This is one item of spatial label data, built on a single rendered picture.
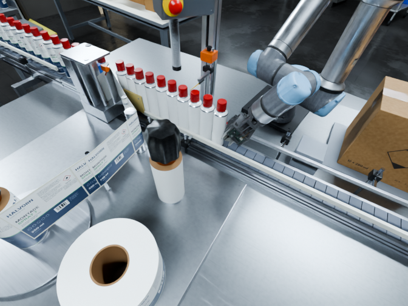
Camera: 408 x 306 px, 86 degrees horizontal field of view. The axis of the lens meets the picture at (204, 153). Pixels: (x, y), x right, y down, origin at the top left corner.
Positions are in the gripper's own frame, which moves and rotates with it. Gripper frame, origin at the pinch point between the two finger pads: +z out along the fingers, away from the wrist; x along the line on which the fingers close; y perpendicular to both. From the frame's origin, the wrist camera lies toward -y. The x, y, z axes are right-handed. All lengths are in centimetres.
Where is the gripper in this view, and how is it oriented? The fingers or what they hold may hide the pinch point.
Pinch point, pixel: (227, 136)
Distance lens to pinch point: 83.6
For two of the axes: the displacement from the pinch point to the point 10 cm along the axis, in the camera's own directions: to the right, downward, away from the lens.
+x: 7.2, 6.8, 1.1
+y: -5.2, 6.4, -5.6
